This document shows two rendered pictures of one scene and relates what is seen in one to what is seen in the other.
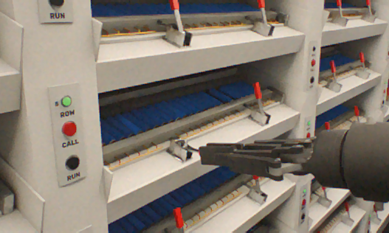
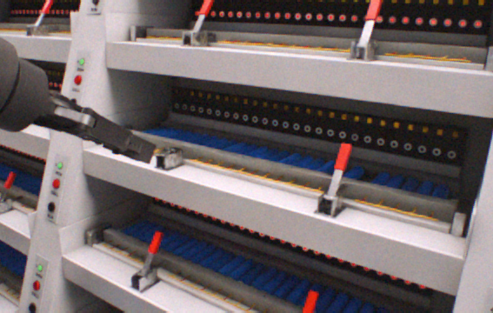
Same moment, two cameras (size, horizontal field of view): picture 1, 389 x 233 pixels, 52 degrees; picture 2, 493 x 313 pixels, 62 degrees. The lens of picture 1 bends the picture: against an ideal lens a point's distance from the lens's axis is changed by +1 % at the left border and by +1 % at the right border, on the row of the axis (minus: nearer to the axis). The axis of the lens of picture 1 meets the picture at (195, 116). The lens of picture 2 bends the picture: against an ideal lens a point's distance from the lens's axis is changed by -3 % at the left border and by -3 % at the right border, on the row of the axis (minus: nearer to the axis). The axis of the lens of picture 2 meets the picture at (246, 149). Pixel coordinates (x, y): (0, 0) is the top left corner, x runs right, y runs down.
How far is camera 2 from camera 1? 93 cm
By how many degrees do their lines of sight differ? 81
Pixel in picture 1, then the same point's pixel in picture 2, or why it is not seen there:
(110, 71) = (115, 51)
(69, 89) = (85, 55)
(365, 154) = not seen: outside the picture
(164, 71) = (160, 64)
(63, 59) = (89, 36)
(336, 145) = not seen: outside the picture
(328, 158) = not seen: outside the picture
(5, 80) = (66, 42)
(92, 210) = (74, 147)
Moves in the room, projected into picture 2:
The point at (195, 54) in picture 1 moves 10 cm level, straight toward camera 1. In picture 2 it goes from (193, 55) to (127, 39)
